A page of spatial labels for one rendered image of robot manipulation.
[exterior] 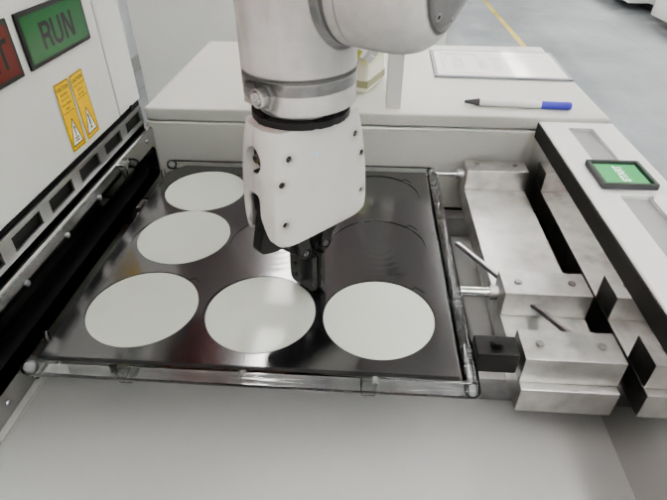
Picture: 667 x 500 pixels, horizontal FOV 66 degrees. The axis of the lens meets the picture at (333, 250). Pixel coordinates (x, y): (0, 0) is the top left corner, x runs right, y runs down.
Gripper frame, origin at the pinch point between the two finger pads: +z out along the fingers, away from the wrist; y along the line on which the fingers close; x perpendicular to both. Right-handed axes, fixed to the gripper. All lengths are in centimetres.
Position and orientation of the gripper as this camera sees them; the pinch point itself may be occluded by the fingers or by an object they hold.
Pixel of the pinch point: (308, 264)
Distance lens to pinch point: 48.0
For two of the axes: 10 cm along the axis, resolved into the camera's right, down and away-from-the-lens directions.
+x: -6.7, -4.4, 6.0
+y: 7.4, -4.0, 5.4
